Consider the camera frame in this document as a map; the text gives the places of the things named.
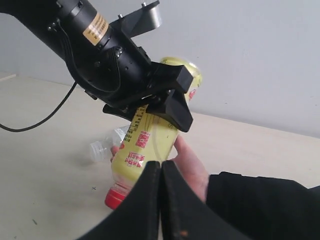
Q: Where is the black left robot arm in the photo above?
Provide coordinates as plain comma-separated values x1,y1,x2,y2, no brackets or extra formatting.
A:
0,0,193,132

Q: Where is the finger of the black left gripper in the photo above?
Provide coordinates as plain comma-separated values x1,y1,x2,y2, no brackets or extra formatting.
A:
146,90,193,133
149,62,193,94

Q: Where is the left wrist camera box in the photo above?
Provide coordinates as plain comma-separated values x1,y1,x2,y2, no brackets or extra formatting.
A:
110,0,163,38

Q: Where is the open human hand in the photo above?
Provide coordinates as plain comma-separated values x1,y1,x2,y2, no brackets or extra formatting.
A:
170,135,210,203

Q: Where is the yellow bottle red cap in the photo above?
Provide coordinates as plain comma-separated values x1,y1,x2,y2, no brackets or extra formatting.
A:
104,56,202,210

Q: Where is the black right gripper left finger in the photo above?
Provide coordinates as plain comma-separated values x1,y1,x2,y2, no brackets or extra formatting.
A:
79,161,160,240

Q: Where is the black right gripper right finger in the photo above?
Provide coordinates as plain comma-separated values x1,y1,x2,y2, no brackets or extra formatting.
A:
161,160,248,240

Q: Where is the white floral label bottle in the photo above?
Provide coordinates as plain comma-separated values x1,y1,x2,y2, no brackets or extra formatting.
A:
89,125,130,163

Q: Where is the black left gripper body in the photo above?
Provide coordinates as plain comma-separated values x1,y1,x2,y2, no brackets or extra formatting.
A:
79,45,175,120

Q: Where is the black sleeved forearm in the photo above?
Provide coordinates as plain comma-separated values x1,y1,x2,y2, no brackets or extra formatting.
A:
206,172,320,240

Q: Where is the black cable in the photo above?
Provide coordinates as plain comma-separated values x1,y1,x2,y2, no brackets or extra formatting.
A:
0,81,78,132

